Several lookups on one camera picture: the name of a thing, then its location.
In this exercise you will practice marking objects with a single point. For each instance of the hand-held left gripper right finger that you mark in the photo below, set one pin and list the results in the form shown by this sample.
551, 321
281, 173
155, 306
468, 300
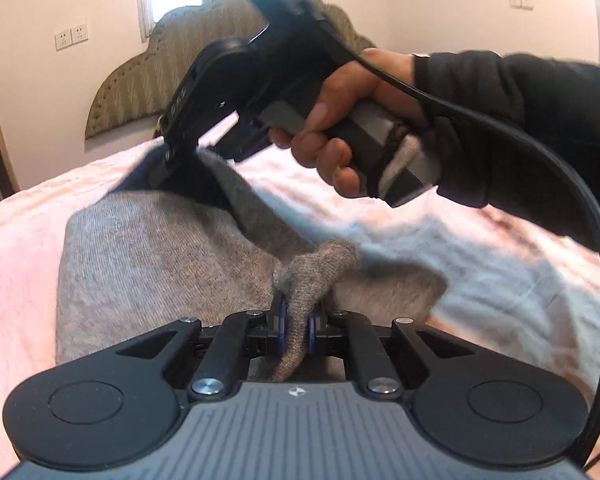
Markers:
311, 332

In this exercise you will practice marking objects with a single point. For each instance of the person's right hand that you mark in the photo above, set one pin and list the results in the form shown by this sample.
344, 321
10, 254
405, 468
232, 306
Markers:
350, 85

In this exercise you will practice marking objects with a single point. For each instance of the grey knitted garment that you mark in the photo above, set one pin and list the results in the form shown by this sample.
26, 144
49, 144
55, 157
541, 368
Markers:
155, 260

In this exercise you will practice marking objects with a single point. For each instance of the white wall socket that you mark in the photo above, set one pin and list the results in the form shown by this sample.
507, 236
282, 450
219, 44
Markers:
62, 40
80, 33

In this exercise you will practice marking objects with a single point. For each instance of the bright window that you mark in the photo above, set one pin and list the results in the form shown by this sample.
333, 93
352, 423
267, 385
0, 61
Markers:
145, 0

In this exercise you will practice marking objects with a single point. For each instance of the white wall switch plate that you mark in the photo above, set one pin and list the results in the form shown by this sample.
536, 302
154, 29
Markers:
522, 2

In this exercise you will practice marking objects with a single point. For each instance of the dark navy garment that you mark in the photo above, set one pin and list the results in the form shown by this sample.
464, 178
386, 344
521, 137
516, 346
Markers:
200, 185

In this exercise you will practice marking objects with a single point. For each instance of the olive striped upholstered headboard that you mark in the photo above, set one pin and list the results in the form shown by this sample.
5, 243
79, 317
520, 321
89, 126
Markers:
145, 75

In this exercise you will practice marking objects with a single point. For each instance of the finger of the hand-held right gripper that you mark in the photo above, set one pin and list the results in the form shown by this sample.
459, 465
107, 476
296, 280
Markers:
172, 150

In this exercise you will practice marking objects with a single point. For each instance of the pink bed blanket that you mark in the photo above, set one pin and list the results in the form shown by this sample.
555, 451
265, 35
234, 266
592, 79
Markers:
480, 285

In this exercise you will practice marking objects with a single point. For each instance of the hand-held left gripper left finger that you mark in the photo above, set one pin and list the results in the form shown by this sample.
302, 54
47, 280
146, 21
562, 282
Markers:
280, 331

